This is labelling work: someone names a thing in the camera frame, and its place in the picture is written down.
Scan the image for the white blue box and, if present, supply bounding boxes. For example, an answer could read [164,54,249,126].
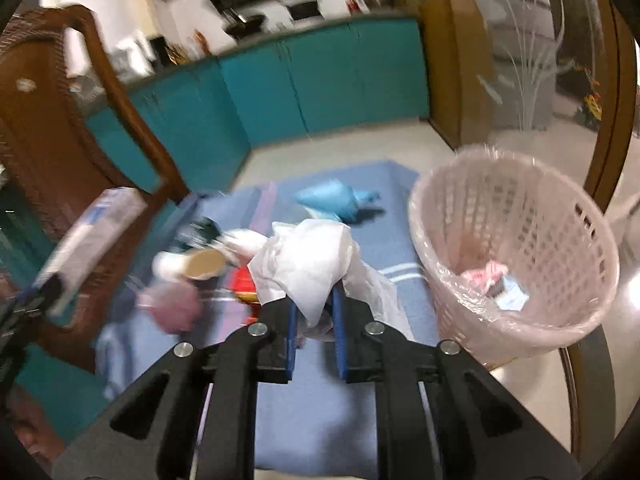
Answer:
[35,186,146,316]

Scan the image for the pink printed plastic bag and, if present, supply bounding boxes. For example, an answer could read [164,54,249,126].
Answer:
[461,260,509,295]

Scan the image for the white plastic bag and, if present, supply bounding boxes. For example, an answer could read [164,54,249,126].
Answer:
[248,219,413,341]

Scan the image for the light blue snack wrapper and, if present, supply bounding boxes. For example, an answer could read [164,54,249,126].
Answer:
[488,274,529,312]

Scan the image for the teal kitchen cabinets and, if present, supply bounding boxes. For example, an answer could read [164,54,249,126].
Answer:
[6,13,428,441]

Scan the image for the person's left hand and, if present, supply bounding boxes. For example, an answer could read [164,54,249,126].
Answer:
[6,385,65,474]

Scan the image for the pink crumpled plastic bag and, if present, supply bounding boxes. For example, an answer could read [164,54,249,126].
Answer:
[136,281,203,334]

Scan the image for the brown wooden chair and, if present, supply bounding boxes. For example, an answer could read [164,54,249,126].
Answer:
[1,4,190,373]

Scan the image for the red foil snack bag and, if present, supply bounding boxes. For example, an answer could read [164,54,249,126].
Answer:
[230,266,262,324]

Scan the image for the pink plastic waste basket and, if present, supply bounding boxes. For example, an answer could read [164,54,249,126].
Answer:
[408,145,620,367]

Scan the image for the white paper cup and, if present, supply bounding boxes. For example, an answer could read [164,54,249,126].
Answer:
[152,248,227,282]

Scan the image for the dark green crumpled wrapper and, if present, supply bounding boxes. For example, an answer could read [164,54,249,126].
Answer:
[172,217,221,252]

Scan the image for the blue striped cloth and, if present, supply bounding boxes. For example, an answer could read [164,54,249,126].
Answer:
[96,160,438,479]

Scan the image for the blue crumpled glove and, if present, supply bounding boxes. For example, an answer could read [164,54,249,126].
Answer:
[295,179,381,223]

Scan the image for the black wok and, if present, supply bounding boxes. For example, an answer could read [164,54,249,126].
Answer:
[222,9,267,42]

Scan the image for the frosted glass door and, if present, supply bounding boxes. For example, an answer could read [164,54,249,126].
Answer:
[469,0,637,200]

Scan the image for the black cooking pot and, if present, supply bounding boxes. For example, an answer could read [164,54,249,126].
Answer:
[285,0,323,22]

